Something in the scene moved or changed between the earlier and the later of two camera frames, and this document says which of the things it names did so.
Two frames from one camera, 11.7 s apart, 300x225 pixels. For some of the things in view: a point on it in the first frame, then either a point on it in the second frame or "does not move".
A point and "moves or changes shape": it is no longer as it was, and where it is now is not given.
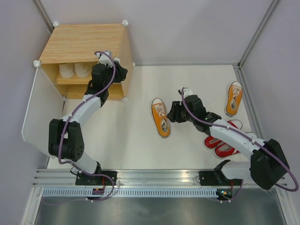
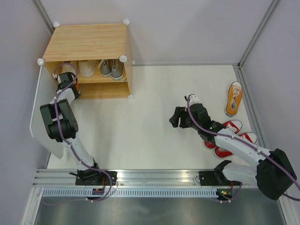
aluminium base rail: (128, 178) does not move
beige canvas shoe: (82, 69) moves or changes shape
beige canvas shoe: (67, 70) does not move
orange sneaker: (235, 92) does not move
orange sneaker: (159, 112) to (78, 86)
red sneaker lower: (223, 150) does not move
